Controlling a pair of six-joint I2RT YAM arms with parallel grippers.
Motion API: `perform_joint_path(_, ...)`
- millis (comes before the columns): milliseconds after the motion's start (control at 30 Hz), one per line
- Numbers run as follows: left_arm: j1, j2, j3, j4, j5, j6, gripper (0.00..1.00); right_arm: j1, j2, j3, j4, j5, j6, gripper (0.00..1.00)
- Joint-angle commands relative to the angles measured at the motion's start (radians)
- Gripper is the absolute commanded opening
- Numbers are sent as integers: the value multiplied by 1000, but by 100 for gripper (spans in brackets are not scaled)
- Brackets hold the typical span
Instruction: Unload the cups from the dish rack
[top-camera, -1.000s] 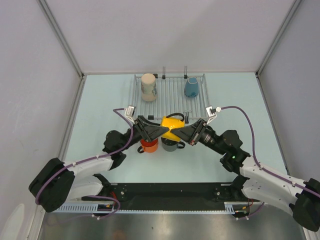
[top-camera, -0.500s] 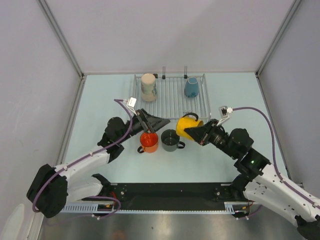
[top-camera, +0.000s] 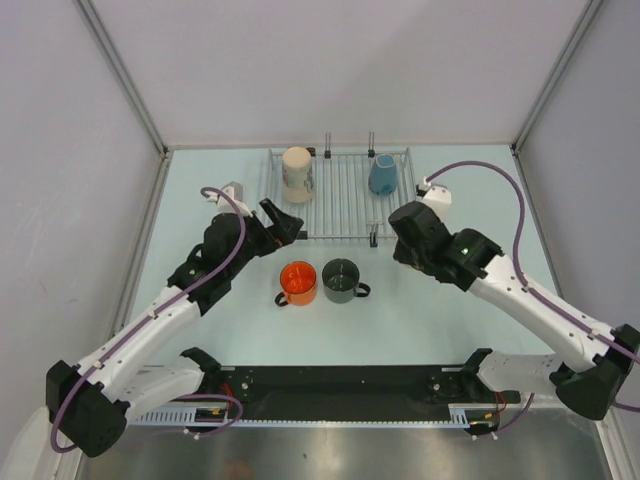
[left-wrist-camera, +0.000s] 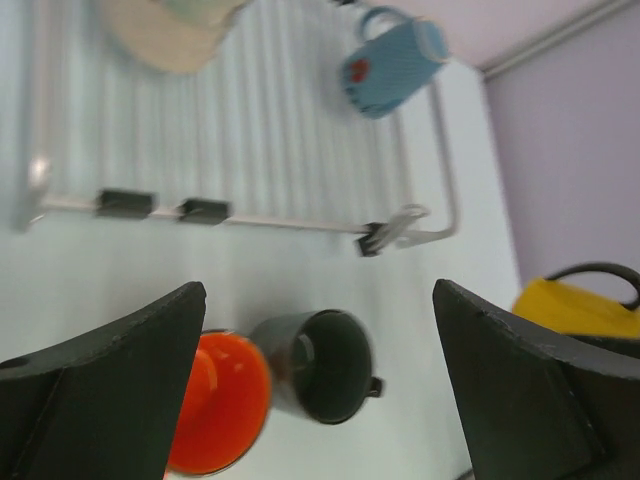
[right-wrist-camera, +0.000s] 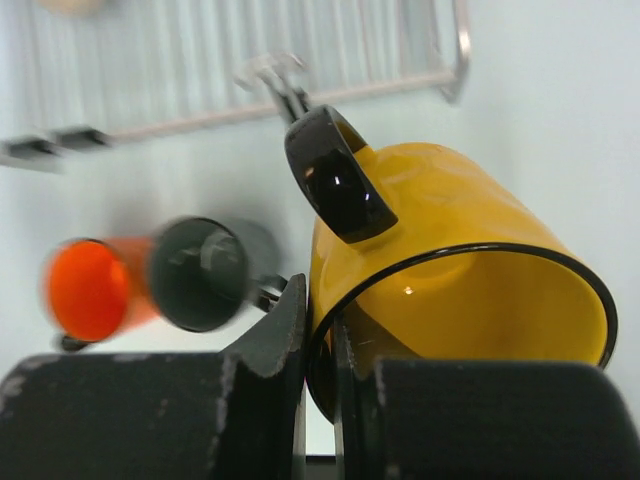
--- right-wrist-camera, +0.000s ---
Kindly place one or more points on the orange cup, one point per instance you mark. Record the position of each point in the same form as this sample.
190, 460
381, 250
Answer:
96, 288

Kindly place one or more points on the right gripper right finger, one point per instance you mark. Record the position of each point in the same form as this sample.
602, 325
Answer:
411, 418

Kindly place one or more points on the yellow cup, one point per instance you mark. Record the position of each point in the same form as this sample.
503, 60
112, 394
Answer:
422, 252

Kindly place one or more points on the grey cup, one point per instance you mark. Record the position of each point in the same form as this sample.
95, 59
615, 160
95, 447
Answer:
202, 272

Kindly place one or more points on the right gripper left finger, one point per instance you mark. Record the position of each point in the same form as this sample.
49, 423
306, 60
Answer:
234, 414

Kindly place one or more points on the metal wire dish rack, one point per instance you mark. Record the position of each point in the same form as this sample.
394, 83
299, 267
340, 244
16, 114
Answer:
79, 76

